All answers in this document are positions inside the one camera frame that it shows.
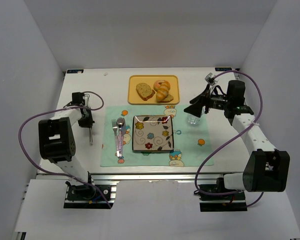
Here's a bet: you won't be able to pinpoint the metal serving tongs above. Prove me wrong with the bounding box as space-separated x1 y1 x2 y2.
85 93 93 146

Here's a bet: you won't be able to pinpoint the large seeded bread slice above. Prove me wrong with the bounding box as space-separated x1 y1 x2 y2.
135 82 155 101

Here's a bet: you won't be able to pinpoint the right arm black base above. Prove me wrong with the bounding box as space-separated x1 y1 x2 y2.
193 177 248 213

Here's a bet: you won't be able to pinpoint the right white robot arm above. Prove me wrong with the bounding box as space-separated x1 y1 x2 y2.
183 80 290 193

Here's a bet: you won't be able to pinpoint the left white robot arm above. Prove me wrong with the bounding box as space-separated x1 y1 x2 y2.
38 92 95 185

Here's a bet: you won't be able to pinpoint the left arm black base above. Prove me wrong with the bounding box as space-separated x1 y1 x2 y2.
63 181 110 209

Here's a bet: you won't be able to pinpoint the small seeded bread slice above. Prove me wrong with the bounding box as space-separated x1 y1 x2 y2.
161 94 174 103

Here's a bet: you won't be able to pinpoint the orange striped bread roll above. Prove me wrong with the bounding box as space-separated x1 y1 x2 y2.
156 81 171 102

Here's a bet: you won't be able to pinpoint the clear drinking glass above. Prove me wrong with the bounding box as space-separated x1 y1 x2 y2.
187 114 201 125

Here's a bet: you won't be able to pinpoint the green cartoon placemat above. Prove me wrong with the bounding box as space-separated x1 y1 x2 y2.
100 105 212 167

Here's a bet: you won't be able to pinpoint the pink glazed donut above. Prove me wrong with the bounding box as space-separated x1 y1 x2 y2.
153 80 165 92

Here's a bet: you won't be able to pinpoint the square floral ceramic plate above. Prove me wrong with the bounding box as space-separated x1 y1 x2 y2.
132 115 174 153

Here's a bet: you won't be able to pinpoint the yellow plastic tray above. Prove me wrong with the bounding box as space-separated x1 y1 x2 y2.
127 75 180 105

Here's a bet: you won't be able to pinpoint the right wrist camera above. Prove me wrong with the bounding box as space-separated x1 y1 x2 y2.
204 72 218 87

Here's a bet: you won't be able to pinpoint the pink handled fork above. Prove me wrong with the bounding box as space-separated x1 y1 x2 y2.
111 119 120 158

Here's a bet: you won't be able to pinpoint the pink handled spoon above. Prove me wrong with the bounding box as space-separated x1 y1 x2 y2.
117 117 125 159

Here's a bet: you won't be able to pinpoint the aluminium table frame rail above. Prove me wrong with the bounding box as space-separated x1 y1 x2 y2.
34 172 246 185

